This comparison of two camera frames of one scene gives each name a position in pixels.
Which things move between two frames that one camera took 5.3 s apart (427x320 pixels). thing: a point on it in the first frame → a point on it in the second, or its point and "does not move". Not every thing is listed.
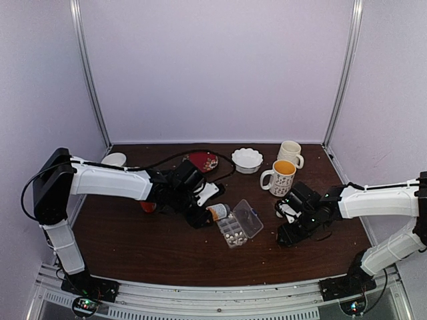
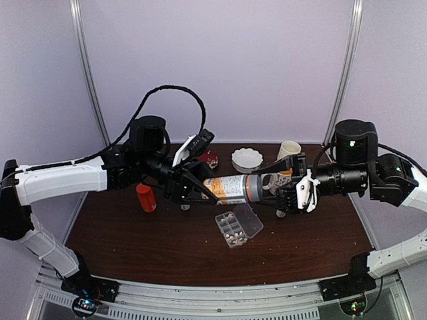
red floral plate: (204, 161) does not move
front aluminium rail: (298, 301) does not move
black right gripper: (289, 237) → (285, 164)
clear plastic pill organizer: (241, 225) does not move
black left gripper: (197, 221) → (180, 185)
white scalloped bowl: (247, 161) does not move
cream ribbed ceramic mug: (290, 151) does not move
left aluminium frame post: (76, 22) does not move
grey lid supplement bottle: (219, 211) → (235, 189)
